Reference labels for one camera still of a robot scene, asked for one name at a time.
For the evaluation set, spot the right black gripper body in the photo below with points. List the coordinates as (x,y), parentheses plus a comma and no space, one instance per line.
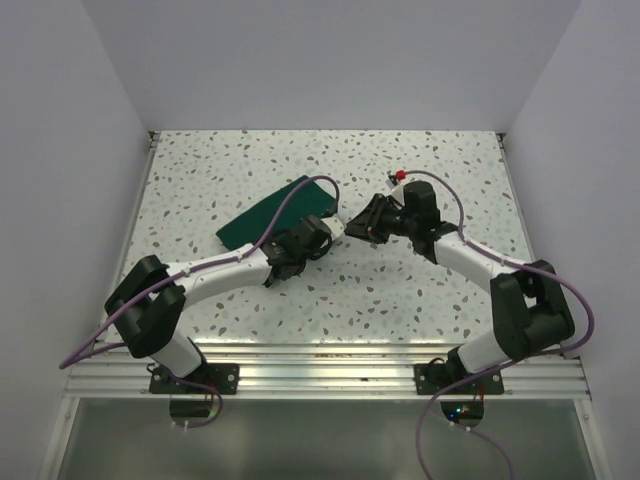
(403,225)

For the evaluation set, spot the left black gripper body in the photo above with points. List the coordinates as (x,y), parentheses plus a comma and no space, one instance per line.
(302,263)

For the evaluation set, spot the green surgical drape cloth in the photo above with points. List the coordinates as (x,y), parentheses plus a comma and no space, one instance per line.
(249,226)

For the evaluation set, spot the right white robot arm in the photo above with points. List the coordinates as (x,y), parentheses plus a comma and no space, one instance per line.
(528,308)

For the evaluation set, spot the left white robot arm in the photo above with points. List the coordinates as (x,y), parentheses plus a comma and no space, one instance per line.
(148,303)

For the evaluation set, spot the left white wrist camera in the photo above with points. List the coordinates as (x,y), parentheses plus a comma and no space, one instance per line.
(335,226)

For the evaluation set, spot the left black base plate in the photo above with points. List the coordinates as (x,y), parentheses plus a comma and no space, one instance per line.
(221,377)

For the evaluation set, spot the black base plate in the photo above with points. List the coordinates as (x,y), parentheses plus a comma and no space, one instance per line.
(433,377)
(221,377)

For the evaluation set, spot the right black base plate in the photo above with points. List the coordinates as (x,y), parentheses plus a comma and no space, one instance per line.
(433,377)

